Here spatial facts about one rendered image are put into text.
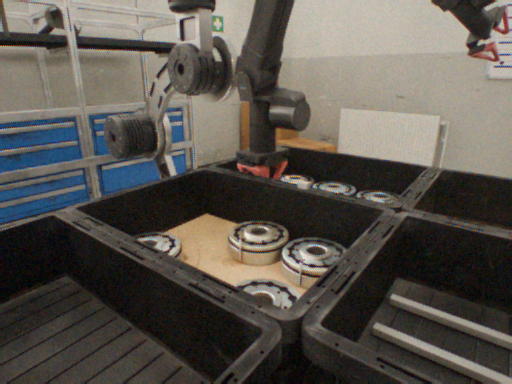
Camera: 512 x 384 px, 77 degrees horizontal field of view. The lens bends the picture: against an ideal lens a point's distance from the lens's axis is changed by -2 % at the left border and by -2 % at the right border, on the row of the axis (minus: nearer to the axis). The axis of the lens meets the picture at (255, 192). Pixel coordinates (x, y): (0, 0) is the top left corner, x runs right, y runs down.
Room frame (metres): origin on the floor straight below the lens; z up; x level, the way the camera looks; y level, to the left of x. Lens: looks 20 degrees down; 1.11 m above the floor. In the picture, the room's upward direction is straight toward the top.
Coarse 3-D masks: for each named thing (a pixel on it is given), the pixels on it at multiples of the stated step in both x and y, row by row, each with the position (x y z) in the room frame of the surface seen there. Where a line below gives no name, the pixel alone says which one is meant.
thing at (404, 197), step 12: (348, 156) 0.79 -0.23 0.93; (360, 156) 0.78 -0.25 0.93; (216, 168) 0.67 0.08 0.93; (420, 168) 0.69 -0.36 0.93; (432, 168) 0.67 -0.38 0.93; (276, 180) 0.59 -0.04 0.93; (420, 180) 0.59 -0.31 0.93; (324, 192) 0.52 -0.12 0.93; (408, 192) 0.54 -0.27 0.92; (384, 204) 0.46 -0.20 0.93; (396, 204) 0.46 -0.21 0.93
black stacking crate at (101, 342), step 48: (0, 240) 0.37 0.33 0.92; (48, 240) 0.41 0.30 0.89; (0, 288) 0.36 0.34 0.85; (48, 288) 0.39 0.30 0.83; (96, 288) 0.37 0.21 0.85; (144, 288) 0.30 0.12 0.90; (0, 336) 0.30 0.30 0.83; (48, 336) 0.30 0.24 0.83; (96, 336) 0.30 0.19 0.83; (144, 336) 0.30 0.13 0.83; (192, 336) 0.25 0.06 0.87; (240, 336) 0.22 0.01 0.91
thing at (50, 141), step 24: (48, 120) 1.96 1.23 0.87; (72, 120) 2.06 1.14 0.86; (0, 144) 1.77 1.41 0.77; (24, 144) 1.85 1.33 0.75; (48, 144) 1.94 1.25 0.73; (72, 144) 2.03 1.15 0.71; (0, 168) 1.75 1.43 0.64; (24, 168) 1.83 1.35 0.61; (0, 192) 1.73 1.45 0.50; (24, 192) 1.81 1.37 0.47; (48, 192) 1.90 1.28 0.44; (72, 192) 2.00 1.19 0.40; (0, 216) 1.71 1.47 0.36; (24, 216) 1.79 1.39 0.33
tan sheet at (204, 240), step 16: (192, 224) 0.61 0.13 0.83; (208, 224) 0.61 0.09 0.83; (224, 224) 0.61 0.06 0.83; (192, 240) 0.54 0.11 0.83; (208, 240) 0.54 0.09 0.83; (224, 240) 0.54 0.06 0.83; (192, 256) 0.48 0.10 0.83; (208, 256) 0.48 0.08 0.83; (224, 256) 0.48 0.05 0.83; (208, 272) 0.43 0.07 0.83; (224, 272) 0.43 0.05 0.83; (240, 272) 0.43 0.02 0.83; (256, 272) 0.43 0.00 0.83; (272, 272) 0.43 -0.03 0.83
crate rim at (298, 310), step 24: (120, 192) 0.52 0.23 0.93; (312, 192) 0.52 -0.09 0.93; (72, 216) 0.42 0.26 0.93; (384, 216) 0.42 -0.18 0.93; (120, 240) 0.35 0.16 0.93; (360, 240) 0.35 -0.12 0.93; (168, 264) 0.30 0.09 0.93; (336, 264) 0.30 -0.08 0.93; (216, 288) 0.26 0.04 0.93; (312, 288) 0.26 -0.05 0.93; (264, 312) 0.22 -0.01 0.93; (288, 312) 0.22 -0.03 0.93; (288, 336) 0.21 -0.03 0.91
